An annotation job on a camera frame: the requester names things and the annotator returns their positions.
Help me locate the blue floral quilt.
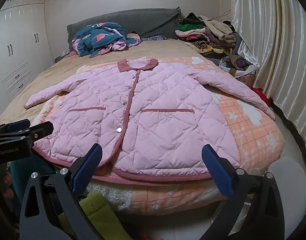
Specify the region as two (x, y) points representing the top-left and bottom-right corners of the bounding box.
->
(72, 22), (141, 58)

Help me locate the pile of folded clothes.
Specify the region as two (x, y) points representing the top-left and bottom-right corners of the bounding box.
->
(175, 12), (240, 58)

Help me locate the white satin curtain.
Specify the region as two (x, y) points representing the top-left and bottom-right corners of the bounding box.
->
(229, 0), (306, 160)

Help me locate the grey padded headboard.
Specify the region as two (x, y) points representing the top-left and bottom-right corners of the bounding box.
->
(67, 7), (181, 52)

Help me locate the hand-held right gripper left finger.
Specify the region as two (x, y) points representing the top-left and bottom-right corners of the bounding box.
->
(19, 143), (103, 240)

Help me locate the dark patterned pillow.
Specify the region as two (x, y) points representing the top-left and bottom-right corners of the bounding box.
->
(142, 35), (168, 42)

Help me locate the orange plaid blanket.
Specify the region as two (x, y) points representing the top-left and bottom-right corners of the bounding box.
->
(33, 56), (285, 215)

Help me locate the pink quilted jacket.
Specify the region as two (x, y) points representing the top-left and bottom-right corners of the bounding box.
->
(25, 58), (276, 180)

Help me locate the red cloth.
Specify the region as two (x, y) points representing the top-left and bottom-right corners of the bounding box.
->
(250, 86), (271, 107)

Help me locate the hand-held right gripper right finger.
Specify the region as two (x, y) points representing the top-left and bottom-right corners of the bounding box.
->
(202, 144), (285, 240)

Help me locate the person's left hand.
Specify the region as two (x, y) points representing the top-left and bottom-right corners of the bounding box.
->
(2, 172), (16, 199)

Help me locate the bag of clothes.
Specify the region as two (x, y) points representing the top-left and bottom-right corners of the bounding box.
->
(219, 54), (260, 85)

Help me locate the green cloth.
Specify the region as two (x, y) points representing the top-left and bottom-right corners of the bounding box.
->
(58, 192), (133, 240)

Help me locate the teal cloth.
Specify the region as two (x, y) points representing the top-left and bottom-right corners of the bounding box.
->
(8, 155), (56, 205)

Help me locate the white wardrobe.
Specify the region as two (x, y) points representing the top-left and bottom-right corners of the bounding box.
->
(0, 0), (56, 120)

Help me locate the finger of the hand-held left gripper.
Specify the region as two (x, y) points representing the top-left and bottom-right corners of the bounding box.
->
(0, 119), (31, 137)
(0, 121), (54, 143)

